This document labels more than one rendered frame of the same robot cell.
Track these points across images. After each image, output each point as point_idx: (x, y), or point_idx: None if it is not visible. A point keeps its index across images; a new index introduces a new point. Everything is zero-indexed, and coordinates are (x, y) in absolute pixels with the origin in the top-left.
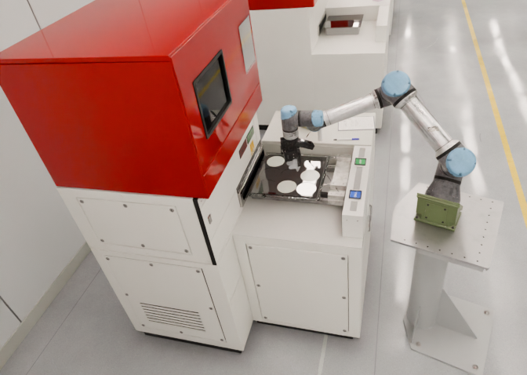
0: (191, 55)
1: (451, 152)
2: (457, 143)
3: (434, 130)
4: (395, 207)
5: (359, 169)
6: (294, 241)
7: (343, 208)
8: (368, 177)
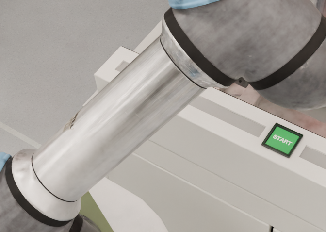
0: None
1: (1, 154)
2: (12, 178)
3: (70, 118)
4: (154, 212)
5: (252, 129)
6: (159, 22)
7: (136, 54)
8: (215, 136)
